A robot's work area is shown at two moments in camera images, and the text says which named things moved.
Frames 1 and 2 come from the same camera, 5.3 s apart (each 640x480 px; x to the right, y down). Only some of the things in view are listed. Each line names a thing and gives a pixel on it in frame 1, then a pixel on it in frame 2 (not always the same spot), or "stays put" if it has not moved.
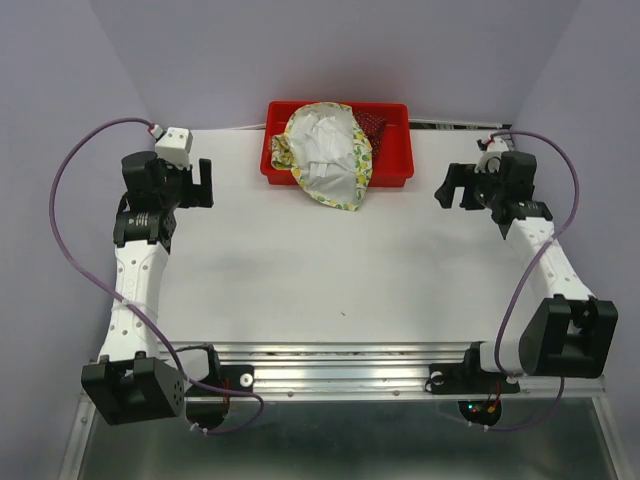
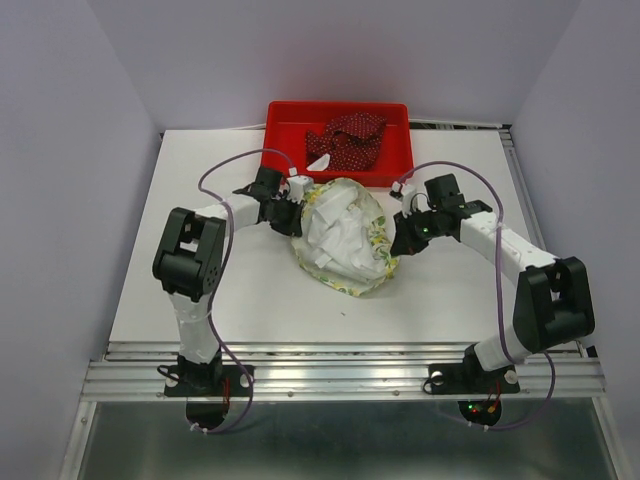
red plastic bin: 393,161 stays put
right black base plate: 457,378 stays put
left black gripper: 197,195 → 292,226
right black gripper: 456,177 → 404,241
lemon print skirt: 329,157 → 345,245
